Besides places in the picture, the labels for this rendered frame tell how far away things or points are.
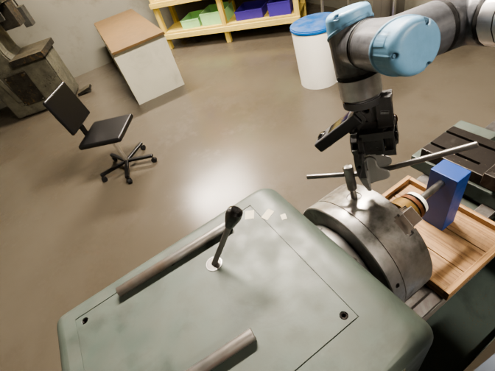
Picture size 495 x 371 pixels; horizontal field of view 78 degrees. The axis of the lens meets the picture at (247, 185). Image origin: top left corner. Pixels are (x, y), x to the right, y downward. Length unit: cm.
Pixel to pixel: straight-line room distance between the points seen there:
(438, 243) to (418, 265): 38
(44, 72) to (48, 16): 135
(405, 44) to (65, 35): 665
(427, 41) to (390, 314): 42
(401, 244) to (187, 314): 46
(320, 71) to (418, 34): 317
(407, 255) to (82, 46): 667
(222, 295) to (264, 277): 9
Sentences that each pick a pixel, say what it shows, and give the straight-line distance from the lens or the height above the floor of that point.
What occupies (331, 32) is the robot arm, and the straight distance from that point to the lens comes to 58.
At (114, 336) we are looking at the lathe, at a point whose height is 126.
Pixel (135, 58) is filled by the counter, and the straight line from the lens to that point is 455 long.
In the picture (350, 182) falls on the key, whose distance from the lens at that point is 73.
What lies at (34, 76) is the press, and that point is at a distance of 590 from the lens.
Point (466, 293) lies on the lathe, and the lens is 148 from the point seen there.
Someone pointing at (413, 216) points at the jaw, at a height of 119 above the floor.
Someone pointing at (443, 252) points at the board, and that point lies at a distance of 113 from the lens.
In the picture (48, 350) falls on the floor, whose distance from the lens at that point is 261.
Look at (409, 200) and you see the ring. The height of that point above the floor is 112.
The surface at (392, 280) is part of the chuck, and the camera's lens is 74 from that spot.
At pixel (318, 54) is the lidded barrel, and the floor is 41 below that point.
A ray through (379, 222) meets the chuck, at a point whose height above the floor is 123.
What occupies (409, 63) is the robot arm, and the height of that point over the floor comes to 159.
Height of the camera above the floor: 181
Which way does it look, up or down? 43 degrees down
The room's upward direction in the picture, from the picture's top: 19 degrees counter-clockwise
